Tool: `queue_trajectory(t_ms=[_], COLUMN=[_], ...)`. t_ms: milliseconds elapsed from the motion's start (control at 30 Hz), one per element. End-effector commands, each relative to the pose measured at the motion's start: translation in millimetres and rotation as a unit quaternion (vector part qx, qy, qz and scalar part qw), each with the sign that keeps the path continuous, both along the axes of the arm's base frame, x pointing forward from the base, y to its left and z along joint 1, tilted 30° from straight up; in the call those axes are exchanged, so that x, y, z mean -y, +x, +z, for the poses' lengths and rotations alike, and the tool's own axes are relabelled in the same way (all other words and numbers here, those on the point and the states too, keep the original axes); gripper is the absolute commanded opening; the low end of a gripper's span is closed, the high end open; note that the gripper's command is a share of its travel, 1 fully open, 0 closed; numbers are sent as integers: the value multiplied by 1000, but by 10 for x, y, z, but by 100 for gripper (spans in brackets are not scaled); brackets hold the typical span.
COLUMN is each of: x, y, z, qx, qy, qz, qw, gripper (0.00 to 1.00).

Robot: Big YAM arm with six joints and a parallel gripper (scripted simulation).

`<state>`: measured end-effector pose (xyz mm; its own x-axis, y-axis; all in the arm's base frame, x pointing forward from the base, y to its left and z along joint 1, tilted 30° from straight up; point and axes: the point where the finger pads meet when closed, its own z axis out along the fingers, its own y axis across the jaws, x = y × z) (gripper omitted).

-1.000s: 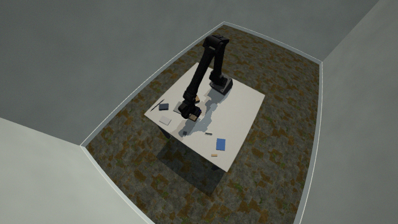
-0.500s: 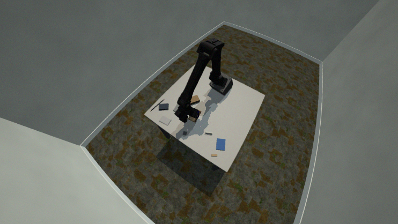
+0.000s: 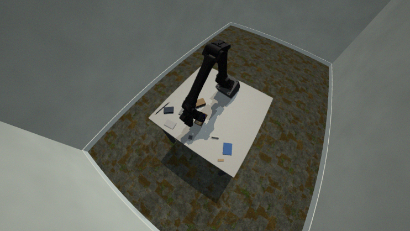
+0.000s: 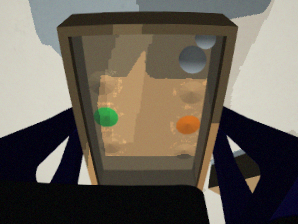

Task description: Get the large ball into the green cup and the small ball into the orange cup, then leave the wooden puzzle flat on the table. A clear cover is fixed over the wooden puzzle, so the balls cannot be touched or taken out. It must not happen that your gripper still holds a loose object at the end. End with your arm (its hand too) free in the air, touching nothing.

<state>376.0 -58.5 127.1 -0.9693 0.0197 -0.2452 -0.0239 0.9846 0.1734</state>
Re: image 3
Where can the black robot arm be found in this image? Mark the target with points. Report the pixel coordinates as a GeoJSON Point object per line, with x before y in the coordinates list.
{"type": "Point", "coordinates": [218, 49]}

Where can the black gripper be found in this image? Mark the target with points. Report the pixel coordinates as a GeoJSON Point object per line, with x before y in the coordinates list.
{"type": "Point", "coordinates": [201, 116]}

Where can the blue flat rectangular pad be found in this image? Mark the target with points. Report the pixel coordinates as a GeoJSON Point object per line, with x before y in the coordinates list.
{"type": "Point", "coordinates": [227, 148]}

